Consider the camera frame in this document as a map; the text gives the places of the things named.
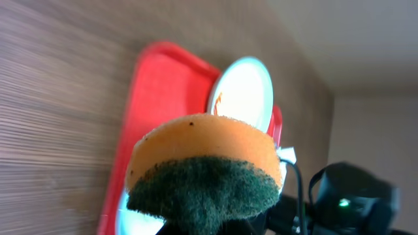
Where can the red plastic tray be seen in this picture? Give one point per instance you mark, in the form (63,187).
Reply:
(168,82)

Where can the orange green sponge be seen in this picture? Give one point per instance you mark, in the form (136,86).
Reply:
(199,171)

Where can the light blue plate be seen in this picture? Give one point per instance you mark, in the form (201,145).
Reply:
(128,222)
(244,92)

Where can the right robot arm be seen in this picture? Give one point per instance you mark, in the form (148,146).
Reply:
(343,200)

